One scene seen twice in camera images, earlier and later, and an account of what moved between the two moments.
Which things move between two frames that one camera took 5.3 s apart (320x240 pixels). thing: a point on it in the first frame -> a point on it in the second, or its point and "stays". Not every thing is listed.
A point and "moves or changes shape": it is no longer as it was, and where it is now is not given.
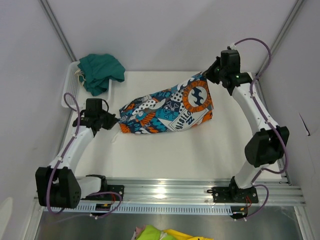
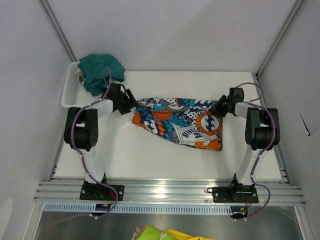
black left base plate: (119, 189) stays
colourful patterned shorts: (188, 104) moves or changes shape
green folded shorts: (96, 70) stays
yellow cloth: (184, 236) stays
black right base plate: (228, 194) stays
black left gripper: (111, 120) -> (131, 103)
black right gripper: (208, 74) -> (216, 107)
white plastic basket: (71, 84) stays
